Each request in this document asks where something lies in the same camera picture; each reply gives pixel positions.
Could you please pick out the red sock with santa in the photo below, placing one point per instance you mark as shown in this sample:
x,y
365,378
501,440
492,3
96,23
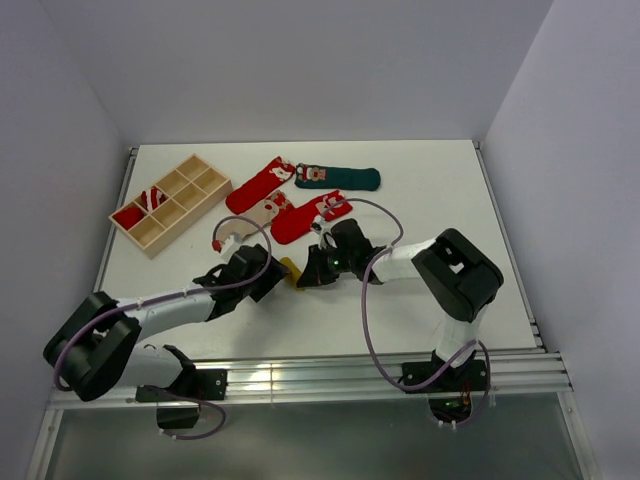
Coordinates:
x,y
128,217

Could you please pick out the yellow sock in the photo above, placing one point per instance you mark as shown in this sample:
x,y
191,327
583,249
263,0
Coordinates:
x,y
293,275

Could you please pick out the red sock upper left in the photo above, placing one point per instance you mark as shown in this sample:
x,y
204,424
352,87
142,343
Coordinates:
x,y
277,172

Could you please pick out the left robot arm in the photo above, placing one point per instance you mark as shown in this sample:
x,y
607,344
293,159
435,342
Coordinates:
x,y
105,341

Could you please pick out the red sock centre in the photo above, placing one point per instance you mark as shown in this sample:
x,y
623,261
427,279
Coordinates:
x,y
296,222

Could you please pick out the dark green sock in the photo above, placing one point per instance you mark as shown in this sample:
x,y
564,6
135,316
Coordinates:
x,y
342,178

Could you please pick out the aluminium front rail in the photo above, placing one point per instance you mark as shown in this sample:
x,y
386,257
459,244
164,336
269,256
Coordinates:
x,y
355,378

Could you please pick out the wooden compartment tray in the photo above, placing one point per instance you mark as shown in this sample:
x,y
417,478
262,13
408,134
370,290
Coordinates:
x,y
192,188

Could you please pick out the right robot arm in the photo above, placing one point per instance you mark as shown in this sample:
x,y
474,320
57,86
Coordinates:
x,y
462,280

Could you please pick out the red white striped sock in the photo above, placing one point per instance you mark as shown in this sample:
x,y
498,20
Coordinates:
x,y
150,199

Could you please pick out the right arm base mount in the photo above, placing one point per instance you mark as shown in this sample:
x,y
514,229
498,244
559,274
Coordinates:
x,y
455,395

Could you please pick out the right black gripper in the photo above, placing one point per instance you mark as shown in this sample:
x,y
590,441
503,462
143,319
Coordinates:
x,y
315,273

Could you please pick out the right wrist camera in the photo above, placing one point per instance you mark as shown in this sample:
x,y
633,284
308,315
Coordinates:
x,y
325,238

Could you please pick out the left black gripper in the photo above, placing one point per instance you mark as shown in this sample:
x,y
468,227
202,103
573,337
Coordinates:
x,y
274,274

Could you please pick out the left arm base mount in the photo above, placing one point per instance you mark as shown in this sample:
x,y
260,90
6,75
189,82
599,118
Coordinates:
x,y
181,405

